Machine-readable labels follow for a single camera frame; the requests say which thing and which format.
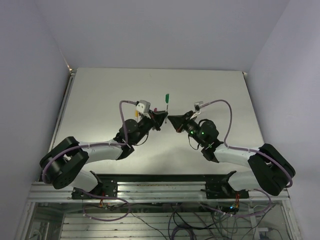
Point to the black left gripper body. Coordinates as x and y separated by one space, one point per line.
148 123

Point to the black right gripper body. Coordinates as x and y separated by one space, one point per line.
185 122

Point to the white pen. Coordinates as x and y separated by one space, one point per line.
166 110

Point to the green pen cap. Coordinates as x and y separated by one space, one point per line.
167 98

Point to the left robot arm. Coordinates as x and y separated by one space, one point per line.
63 165

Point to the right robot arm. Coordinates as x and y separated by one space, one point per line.
267 170

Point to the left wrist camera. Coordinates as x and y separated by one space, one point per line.
143 108

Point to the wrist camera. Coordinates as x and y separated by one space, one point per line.
143 108
197 109

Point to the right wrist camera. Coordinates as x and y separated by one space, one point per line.
197 109

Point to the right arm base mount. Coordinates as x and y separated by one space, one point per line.
217 187

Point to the aluminium frame rail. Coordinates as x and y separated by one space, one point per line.
133 192

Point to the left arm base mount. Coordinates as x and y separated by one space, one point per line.
107 189

